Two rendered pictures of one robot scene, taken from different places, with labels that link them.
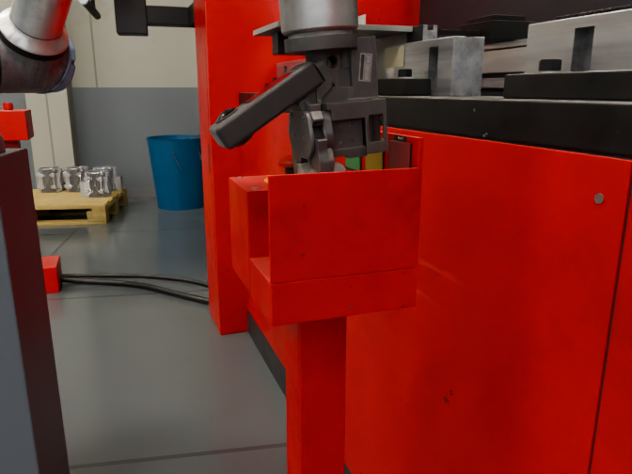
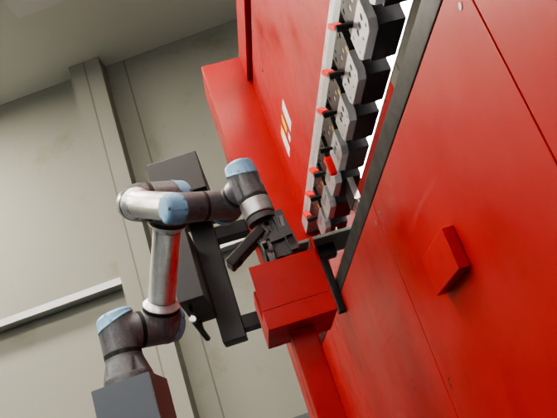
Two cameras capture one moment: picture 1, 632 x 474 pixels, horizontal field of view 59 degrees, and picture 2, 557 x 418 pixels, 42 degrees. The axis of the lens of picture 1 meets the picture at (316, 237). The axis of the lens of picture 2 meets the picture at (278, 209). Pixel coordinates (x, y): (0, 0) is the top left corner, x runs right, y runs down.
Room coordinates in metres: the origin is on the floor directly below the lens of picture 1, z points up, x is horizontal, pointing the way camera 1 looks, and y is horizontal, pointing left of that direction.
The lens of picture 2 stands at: (-1.00, -0.38, 0.32)
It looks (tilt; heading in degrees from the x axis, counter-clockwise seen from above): 21 degrees up; 12
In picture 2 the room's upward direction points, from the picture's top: 19 degrees counter-clockwise
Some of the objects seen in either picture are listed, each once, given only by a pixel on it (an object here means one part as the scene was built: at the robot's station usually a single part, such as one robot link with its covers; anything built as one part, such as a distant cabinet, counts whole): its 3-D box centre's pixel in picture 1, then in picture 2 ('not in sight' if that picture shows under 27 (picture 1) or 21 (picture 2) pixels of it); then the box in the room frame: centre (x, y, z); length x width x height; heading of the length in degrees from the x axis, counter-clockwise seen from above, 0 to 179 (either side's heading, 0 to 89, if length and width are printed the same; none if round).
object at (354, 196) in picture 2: not in sight; (352, 196); (1.20, -0.17, 1.12); 0.10 x 0.02 x 0.10; 20
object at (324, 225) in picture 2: not in sight; (327, 211); (1.60, -0.02, 1.25); 0.15 x 0.09 x 0.17; 20
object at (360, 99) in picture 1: (331, 100); (273, 238); (0.58, -0.02, 0.88); 0.09 x 0.08 x 0.12; 109
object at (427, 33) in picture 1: (403, 38); not in sight; (1.18, -0.18, 0.98); 0.20 x 0.03 x 0.03; 20
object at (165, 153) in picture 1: (182, 168); not in sight; (4.32, 1.03, 0.29); 0.52 x 0.46 x 0.58; 100
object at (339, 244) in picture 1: (314, 212); (289, 294); (0.63, 0.00, 0.75); 0.20 x 0.16 x 0.18; 19
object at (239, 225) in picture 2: not in sight; (237, 219); (2.33, 0.53, 1.66); 0.40 x 0.24 x 0.07; 20
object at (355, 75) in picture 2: not in sight; (360, 62); (0.66, -0.36, 1.25); 0.15 x 0.09 x 0.17; 20
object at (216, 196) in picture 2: not in sight; (224, 204); (0.63, 0.09, 1.03); 0.11 x 0.11 x 0.08; 46
